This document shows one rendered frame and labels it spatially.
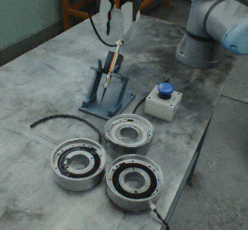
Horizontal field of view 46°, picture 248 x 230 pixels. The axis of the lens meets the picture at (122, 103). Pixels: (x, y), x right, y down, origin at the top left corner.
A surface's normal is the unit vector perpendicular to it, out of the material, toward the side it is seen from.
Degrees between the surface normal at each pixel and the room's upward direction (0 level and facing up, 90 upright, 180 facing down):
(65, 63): 0
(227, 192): 0
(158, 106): 90
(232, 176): 0
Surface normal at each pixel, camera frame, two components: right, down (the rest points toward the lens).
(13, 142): 0.07, -0.79
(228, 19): -0.83, -0.14
